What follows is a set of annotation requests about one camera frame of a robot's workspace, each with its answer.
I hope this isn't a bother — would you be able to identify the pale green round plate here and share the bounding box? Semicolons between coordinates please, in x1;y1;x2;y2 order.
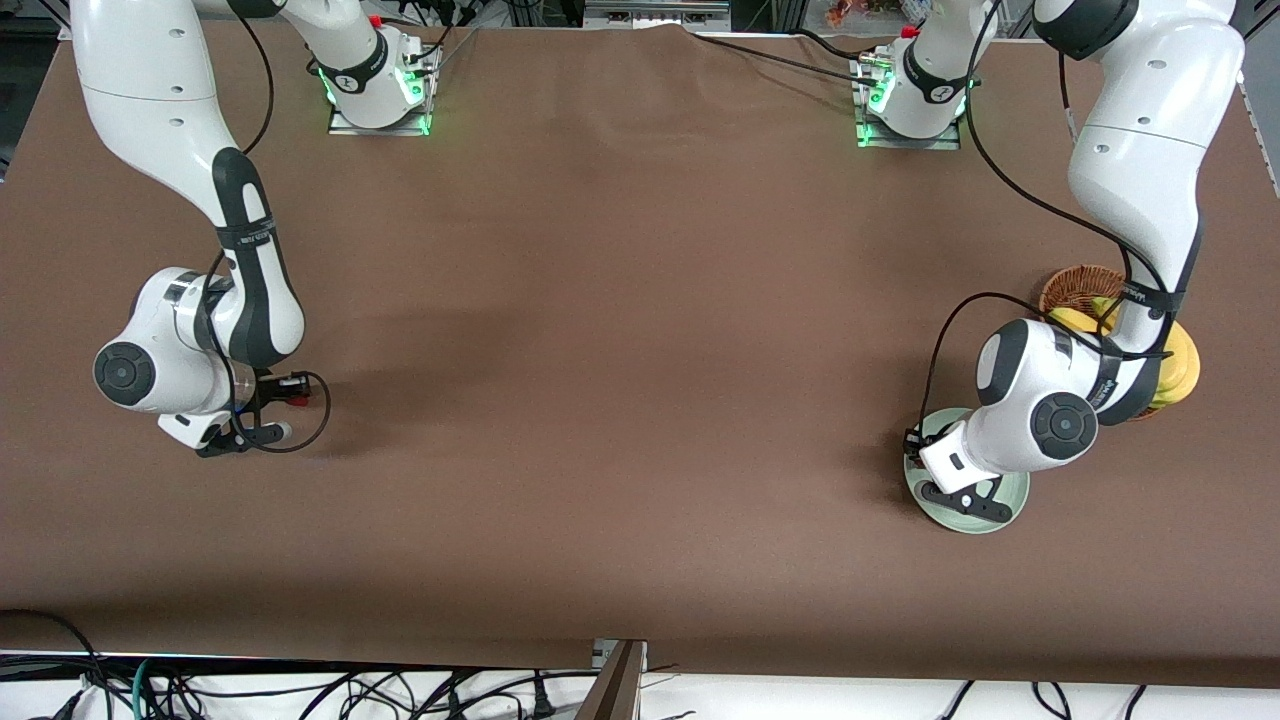
903;407;1031;535

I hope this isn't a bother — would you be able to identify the brown wicker basket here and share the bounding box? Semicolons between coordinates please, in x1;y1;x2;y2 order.
1040;264;1166;423

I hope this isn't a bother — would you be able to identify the yellow banana bunch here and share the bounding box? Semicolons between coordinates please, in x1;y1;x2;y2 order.
1048;298;1201;412

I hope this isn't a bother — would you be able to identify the brown table cloth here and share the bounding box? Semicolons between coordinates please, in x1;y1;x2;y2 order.
0;18;1280;691

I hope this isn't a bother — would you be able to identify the orange red background object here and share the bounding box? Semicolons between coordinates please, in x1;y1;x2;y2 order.
825;0;906;29

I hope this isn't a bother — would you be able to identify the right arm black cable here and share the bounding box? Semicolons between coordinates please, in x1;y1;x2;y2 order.
200;0;333;456

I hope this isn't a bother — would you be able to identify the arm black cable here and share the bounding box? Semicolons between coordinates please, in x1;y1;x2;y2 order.
915;0;1171;436
200;0;333;456

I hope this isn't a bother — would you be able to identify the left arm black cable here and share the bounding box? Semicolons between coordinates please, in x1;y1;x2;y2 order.
915;0;1171;436

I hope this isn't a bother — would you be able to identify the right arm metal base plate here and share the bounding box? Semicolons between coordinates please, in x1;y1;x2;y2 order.
328;45;436;137

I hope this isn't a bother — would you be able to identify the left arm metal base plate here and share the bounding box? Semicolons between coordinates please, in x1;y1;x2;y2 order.
855;55;963;151

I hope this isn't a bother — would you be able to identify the silver metal bracket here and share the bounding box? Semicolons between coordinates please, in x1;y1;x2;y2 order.
592;638;649;673

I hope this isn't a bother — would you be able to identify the dark angled frame beam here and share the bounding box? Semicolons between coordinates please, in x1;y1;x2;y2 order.
575;640;646;720

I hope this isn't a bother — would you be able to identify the black cable on cloth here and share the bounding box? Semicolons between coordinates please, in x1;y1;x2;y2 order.
685;28;881;89

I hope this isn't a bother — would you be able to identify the grey metal frame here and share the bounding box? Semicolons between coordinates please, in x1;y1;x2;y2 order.
583;0;733;31

